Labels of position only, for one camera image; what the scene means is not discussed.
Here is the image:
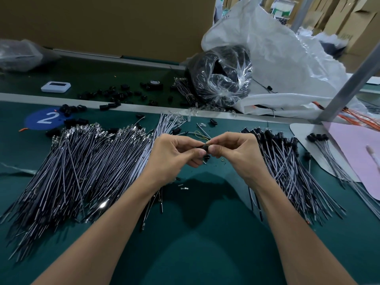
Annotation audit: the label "person's left hand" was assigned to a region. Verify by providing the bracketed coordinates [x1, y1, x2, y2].
[141, 134, 209, 190]

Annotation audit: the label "person's right hand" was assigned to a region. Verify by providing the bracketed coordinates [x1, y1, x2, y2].
[207, 131, 273, 190]

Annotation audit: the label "pile of wires with black caps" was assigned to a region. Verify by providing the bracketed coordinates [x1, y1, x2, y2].
[242, 127, 346, 225]

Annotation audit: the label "small bundle of capped wires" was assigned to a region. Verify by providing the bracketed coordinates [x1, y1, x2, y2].
[306, 133, 380, 220]

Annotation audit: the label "black plastic caps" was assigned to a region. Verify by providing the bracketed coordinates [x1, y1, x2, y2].
[46, 83, 186, 135]

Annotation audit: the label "pile of grey wires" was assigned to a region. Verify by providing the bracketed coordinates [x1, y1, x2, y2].
[0, 112, 188, 262]

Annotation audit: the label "person's right forearm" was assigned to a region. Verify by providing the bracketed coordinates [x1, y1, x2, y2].
[251, 174, 357, 285]

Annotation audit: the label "person's left forearm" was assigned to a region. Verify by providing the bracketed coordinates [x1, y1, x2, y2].
[32, 178, 166, 285]

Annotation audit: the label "clear bag with black contents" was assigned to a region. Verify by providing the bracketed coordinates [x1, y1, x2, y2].
[189, 45, 253, 108]

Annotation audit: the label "large white plastic sack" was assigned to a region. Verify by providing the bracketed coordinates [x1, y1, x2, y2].
[201, 0, 380, 119]

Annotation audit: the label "pink paper sheet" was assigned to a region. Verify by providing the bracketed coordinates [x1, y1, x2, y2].
[323, 122, 380, 201]

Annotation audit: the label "white pen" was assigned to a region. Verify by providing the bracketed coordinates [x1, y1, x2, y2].
[367, 145, 380, 169]

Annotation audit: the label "blue round number sticker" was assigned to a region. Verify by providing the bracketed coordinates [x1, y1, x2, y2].
[24, 107, 67, 131]

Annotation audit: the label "small white timer device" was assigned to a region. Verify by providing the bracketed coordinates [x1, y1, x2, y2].
[41, 81, 72, 93]

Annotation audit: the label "brown cardboard panel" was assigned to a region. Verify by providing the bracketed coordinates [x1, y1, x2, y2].
[0, 0, 217, 63]

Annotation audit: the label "clear plastic strip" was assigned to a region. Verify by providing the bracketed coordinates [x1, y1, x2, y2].
[0, 162, 36, 176]

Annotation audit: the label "stack of cardboard boxes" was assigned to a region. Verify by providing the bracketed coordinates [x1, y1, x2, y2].
[323, 0, 380, 72]

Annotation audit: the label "crumpled clear plastic bag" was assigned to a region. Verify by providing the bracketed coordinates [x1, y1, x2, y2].
[0, 38, 60, 72]

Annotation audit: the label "bundle of orange wires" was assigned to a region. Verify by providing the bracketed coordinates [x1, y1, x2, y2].
[315, 102, 380, 132]

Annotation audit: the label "grey metal frame post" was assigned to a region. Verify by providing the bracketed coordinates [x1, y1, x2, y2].
[316, 44, 380, 124]
[291, 0, 317, 32]

